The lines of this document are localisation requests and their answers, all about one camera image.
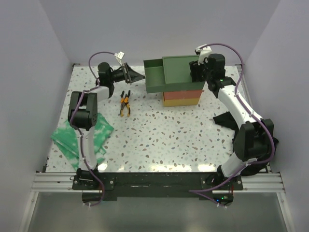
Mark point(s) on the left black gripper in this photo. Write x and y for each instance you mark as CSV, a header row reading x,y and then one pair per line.
x,y
130,76

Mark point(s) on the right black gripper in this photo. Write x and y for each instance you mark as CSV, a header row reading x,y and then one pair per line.
x,y
195,68

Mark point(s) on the orange black pliers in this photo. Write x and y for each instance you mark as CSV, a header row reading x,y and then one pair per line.
x,y
125,103

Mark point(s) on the orange drawer box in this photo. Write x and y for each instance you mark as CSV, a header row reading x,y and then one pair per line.
x,y
184,94

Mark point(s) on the green drawer box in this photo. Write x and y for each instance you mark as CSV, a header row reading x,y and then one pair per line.
x,y
169,74

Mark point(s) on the yellow drawer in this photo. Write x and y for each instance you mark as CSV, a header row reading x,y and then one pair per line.
x,y
180,102

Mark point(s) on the green white cloth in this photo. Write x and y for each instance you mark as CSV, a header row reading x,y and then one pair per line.
x,y
66,140

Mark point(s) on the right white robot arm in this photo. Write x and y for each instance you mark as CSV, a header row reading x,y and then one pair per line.
x,y
226,91

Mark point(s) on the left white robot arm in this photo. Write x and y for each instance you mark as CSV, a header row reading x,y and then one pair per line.
x,y
83,109

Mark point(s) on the black cloth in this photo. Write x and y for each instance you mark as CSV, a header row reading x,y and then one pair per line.
x,y
250,141

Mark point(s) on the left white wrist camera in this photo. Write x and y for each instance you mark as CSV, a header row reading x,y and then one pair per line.
x,y
119,56

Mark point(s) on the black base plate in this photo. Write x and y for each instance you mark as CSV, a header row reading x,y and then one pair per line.
x,y
111,186

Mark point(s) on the aluminium rail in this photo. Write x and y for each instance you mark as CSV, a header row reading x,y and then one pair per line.
x,y
61,182

